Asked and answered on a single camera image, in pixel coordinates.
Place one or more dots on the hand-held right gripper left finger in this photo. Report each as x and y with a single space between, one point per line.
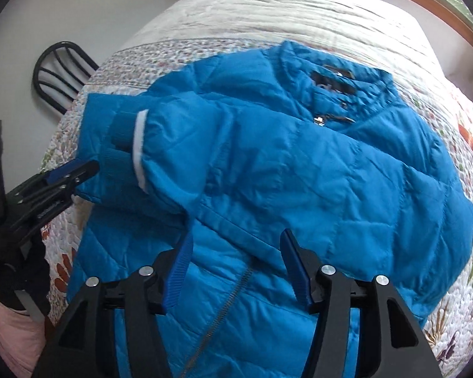
179 271

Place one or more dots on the wooden framed window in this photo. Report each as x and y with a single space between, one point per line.
449 12

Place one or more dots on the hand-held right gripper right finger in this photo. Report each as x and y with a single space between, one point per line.
295 267

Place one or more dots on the person's left hand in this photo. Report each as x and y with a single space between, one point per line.
17 283

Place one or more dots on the blue puffer jacket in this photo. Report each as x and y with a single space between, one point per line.
299 165

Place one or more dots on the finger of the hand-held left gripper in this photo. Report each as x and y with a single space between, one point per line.
63 173
39 216

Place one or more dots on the floral quilted bedspread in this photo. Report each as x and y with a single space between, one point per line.
260 15

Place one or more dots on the person's left forearm pink sleeve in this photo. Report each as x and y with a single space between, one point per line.
12 336

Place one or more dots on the black metal chair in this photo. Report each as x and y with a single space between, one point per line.
65 44

